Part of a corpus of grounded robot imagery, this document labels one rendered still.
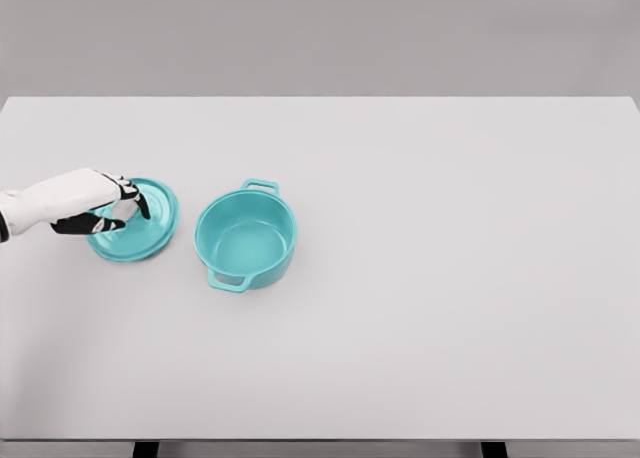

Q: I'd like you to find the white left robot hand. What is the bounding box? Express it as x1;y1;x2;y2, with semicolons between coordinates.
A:
37;167;152;237

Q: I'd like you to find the teal pot lid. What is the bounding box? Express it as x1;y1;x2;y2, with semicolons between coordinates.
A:
86;177;180;265

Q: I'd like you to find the teal pot with handles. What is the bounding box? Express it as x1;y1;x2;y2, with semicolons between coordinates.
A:
193;178;300;295

